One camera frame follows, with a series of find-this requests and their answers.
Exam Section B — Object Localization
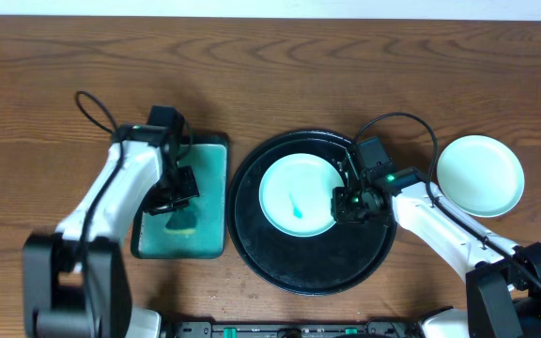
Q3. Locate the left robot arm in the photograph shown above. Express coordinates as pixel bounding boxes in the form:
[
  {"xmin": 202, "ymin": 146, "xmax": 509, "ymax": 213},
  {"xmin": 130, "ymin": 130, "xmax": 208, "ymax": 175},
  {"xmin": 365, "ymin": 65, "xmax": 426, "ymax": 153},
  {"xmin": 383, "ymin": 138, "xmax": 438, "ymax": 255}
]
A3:
[{"xmin": 23, "ymin": 125, "xmax": 197, "ymax": 337}]

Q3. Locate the black round tray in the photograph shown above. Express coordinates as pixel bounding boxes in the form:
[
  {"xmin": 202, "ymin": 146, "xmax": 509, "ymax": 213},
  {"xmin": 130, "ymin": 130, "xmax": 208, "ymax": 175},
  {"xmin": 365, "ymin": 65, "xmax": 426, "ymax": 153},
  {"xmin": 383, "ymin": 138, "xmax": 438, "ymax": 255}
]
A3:
[{"xmin": 225, "ymin": 130, "xmax": 396, "ymax": 296}]

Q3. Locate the mint plate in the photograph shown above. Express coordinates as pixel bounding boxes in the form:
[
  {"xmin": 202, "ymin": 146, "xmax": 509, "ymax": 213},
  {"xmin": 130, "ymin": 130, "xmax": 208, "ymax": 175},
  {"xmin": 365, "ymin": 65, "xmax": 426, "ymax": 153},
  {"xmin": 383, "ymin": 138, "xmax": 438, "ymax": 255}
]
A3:
[
  {"xmin": 437, "ymin": 135, "xmax": 525, "ymax": 218},
  {"xmin": 258, "ymin": 153, "xmax": 344, "ymax": 238}
]

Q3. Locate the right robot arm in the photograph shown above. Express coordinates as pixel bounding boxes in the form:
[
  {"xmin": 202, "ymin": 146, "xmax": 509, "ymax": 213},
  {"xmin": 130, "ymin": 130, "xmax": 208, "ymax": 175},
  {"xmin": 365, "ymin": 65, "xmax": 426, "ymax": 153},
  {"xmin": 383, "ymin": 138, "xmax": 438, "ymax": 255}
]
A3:
[{"xmin": 332, "ymin": 168, "xmax": 541, "ymax": 337}]

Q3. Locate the green yellow sponge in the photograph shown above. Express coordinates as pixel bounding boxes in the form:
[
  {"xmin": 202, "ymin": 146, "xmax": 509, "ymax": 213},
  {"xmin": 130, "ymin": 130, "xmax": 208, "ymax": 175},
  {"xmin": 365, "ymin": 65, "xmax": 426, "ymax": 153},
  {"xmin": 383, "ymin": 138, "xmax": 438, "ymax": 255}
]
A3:
[{"xmin": 164, "ymin": 210, "xmax": 197, "ymax": 236}]

